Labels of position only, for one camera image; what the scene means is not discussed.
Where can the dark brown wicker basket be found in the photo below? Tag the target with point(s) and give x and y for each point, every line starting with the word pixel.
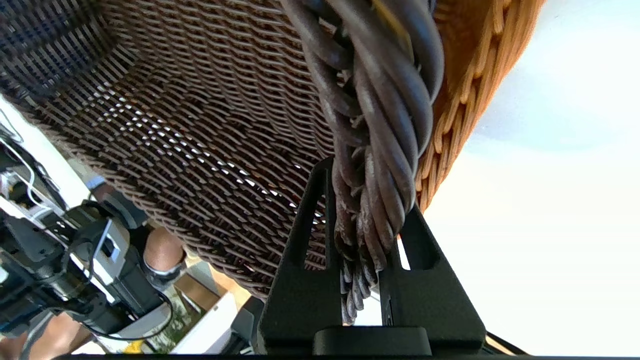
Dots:
pixel 200 115

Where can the person bare leg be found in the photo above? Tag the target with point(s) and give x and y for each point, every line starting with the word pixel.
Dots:
pixel 162 247
pixel 55 335

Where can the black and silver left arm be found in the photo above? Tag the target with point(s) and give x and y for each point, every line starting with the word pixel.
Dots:
pixel 115 280

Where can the white box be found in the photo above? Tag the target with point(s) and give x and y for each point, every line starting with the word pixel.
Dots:
pixel 207 325

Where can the orange wicker basket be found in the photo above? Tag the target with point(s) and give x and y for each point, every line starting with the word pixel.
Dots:
pixel 480 65

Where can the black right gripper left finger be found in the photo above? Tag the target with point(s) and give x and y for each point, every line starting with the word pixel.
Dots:
pixel 300 295

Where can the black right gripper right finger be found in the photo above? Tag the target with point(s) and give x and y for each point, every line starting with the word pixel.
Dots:
pixel 430 290

